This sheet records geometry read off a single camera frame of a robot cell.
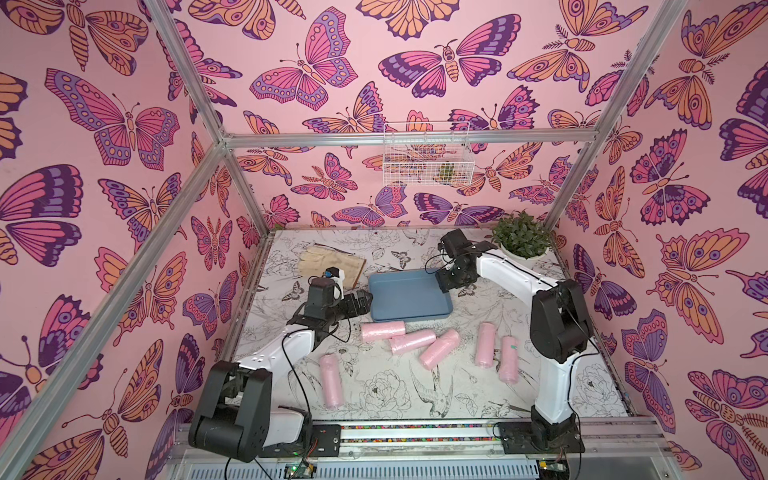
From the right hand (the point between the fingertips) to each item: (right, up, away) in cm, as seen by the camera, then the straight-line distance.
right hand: (444, 282), depth 95 cm
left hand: (-25, -3, -6) cm, 26 cm away
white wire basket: (-5, +41, 0) cm, 41 cm away
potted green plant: (+24, +13, -3) cm, 28 cm away
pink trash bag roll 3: (-3, -18, -9) cm, 20 cm away
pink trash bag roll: (-20, -13, -7) cm, 25 cm away
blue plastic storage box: (-11, -5, +7) cm, 14 cm away
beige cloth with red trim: (-45, +7, +15) cm, 48 cm away
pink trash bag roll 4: (+11, -18, -8) cm, 22 cm away
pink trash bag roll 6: (-33, -26, -14) cm, 44 cm away
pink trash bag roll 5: (+16, -21, -11) cm, 29 cm away
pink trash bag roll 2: (-11, -16, -8) cm, 21 cm away
